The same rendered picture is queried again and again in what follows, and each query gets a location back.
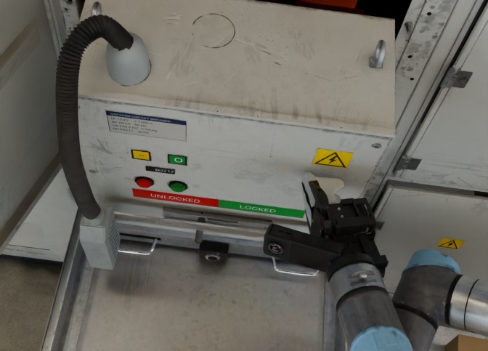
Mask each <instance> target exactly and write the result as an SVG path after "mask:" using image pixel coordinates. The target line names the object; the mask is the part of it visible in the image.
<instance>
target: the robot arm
mask: <svg viewBox="0 0 488 351"><path fill-rule="evenodd" d="M301 187H302V193H303V200H304V207H305V213H306V220H307V224H308V228H309V233H310V234H308V233H303V232H301V231H297V230H293V229H290V228H288V227H283V226H280V225H276V224H273V223H272V224H271V225H270V226H269V227H268V228H267V231H266V233H265V235H264V245H263V251H264V253H265V254H267V255H270V256H272V257H277V258H279V259H284V260H286V261H289V262H293V263H296V264H298V265H303V266H305V267H310V268H312V269H315V270H319V271H322V272H325V273H326V277H327V280H328V288H329V291H330V295H331V297H332V300H333V304H334V306H335V310H336V312H337V314H338V319H339V321H340V324H341V328H342V330H343V334H344V336H345V339H346V343H347V345H348V348H349V351H429V348H430V346H431V343H432V341H433V339H434V336H435V333H436V331H437V329H438V327H439V324H440V323H444V324H447V325H450V326H456V327H458V328H462V329H465V330H467V331H472V332H474V333H477V334H481V335H483V336H488V282H487V281H483V280H479V279H476V278H472V277H468V276H465V275H461V274H460V268H459V265H458V263H457V262H456V261H455V260H454V259H453V258H452V257H450V256H448V255H444V254H442V253H441V252H440V251H437V250H433V249H421V250H418V251H416V252H415V253H414V254H413V255H412V257H411V259H410V261H409V263H408V265H407V267H406V268H405V269H404V270H403V272H402V274H401V279H400V281H399V284H398V286H397V288H396V291H395V292H394V295H393V297H392V299H391V297H390V296H389V293H388V291H387V289H386V286H385V283H384V282H383V278H384V275H385V269H386V267H387V265H388V263H389V262H388V260H387V258H386V255H380V253H379V251H378V248H377V246H376V244H375V241H374V238H375V234H376V232H375V228H376V225H377V222H376V220H375V217H374V215H373V212H372V210H371V208H370V205H369V203H368V202H367V199H366V198H355V199H354V198H346V199H341V198H340V196H339V195H337V194H335V192H337V191H339V190H340V189H342V188H343V187H344V183H343V181H342V180H341V179H337V178H327V177H316V176H315V175H313V174H312V173H311V172H304V175H303V177H302V182H301ZM365 204H366V206H367V209H368V211H369V213H370V216H371V217H369V214H368V213H367V209H366V208H365ZM372 229H373V230H372ZM371 230H372V233H371ZM367 233H371V234H367Z"/></svg>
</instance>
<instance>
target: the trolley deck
mask: <svg viewBox="0 0 488 351"><path fill-rule="evenodd" d="M81 216H82V213H81V211H80V209H79V208H78V209H77V212H76V217H75V220H74V223H73V228H72V231H71V234H70V240H69V242H68V247H67V251H66V253H65V258H64V262H63V265H62V269H61V273H60V277H59V280H58V284H57V288H56V291H55V295H54V300H53V303H52V308H51V311H50V314H49V319H48V322H47V325H46V330H45V333H44V338H43V341H42V344H41V349H40V351H49V346H50V343H51V340H52V335H53V332H54V327H55V323H56V320H57V316H58V312H59V309H60V304H61V301H62V296H63V293H64V290H65V284H66V281H67V278H68V273H69V270H70V265H71V262H72V258H73V253H74V251H75V247H76V242H77V239H78V234H79V230H80V222H81ZM152 244H153V243H148V242H141V241H131V240H125V239H121V240H120V244H119V248H120V249H130V250H136V251H149V250H150V249H151V246H152ZM275 261H276V265H277V268H280V269H285V270H295V271H301V272H308V273H315V272H316V271H317V270H315V269H312V268H310V267H305V266H303V265H298V264H296V263H293V262H289V261H286V260H284V259H275ZM324 306H325V272H322V271H320V274H319V275H318V276H314V277H312V276H304V275H293V274H287V273H279V272H277V271H275V270H274V268H273V266H272V258H266V257H256V256H250V255H244V254H233V253H228V255H227V261H221V260H217V261H212V260H209V259H204V258H200V257H199V249H194V248H187V247H181V246H170V245H165V244H159V243H157V244H156V246H155V249H154V251H153V253H151V254H150V255H139V254H127V253H122V252H118V254H117V258H116V262H115V267H114V268H113V270H109V269H102V268H95V269H94V275H93V278H92V282H91V288H90V291H89V296H88V300H87V303H86V309H85V313H84V318H83V321H82V325H81V330H80V334H79V337H78V343H77V346H76V351H322V346H323V326H324Z"/></svg>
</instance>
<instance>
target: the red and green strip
mask: <svg viewBox="0 0 488 351"><path fill-rule="evenodd" d="M132 191H133V196H134V197H140V198H150V199H156V200H162V201H173V202H179V203H190V204H195V205H201V206H212V207H218V208H224V209H235V210H241V211H252V212H258V213H263V214H274V215H280V216H286V217H297V218H303V217H304V214H305V211H302V210H296V209H286V208H280V207H273V206H263V205H257V204H251V203H241V202H234V201H224V200H218V199H212V198H201V197H195V196H189V195H179V194H173V193H162V192H156V191H150V190H140V189H134V188H132Z"/></svg>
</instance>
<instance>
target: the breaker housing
mask: <svg viewBox="0 0 488 351"><path fill-rule="evenodd" d="M96 1H98V2H99V3H100V4H101V6H102V15H103V16H104V15H107V16H108V17H111V18H113V19H114V20H116V21H117V22H119V24H121V25H122V26H123V27H124V28H125V29H126V30H127V31H128V32H130V33H135V34H136V35H138V36H139V37H140V38H141V39H142V40H143V42H144V44H145V46H146V47H147V50H148V54H149V63H150V70H149V73H148V74H147V76H146V78H145V79H143V80H142V81H140V82H139V83H137V84H132V85H124V84H119V83H117V82H115V81H114V80H112V79H111V77H110V76H109V74H108V71H107V64H106V60H105V52H106V48H107V43H108V42H107V41H106V40H104V39H103V38H98V39H96V40H95V41H93V42H92V43H91V44H89V46H86V47H87V49H85V51H83V54H82V56H83V57H81V59H82V60H80V61H81V63H80V65H81V66H80V67H79V68H80V70H79V77H78V97H88V98H94V99H100V100H110V101H116V102H127V103H133V104H138V105H149V106H155V107H161V108H171V109H177V110H188V111H193V112H199V113H210V114H216V115H222V116H232V117H238V118H249V119H254V120H260V121H271V122H277V123H282V124H292V125H299V126H309V127H315V128H321V129H332V130H337V131H343V132H353V133H360V134H370V135H376V136H382V137H392V138H393V139H392V141H391V142H390V144H389V146H388V148H387V149H386V152H385V153H384V155H383V157H382V159H381V161H380V163H379V164H378V166H377V168H376V170H375V171H374V173H373V175H372V177H371V179H370V181H369V182H368V184H367V187H368V185H369V184H370V182H371V180H372V178H373V177H374V175H375V173H376V171H377V170H378V167H379V166H380V164H381V162H382V160H383V158H384V157H385V155H386V153H387V151H388V149H389V148H390V146H391V144H392V142H393V141H394V138H395V136H396V129H395V19H391V18H385V17H375V16H369V15H359V14H353V13H348V12H337V11H332V10H326V9H315V8H310V7H300V6H294V5H288V4H278V3H272V2H266V1H257V0H85V3H84V8H83V10H82V13H81V17H80V20H79V23H78V24H81V21H84V20H85V19H88V17H91V11H92V6H93V3H94V2H96ZM381 39H382V40H384V41H385V43H386V51H385V57H384V60H383V64H382V66H381V67H379V68H376V67H374V66H373V65H372V64H371V62H370V61H371V59H372V58H373V56H374V55H375V48H376V46H377V43H378V41H380V40H381ZM367 187H366V188H365V190H364V192H363V194H362V195H361V197H360V198H362V197H363V195H364V193H365V191H366V189H367Z"/></svg>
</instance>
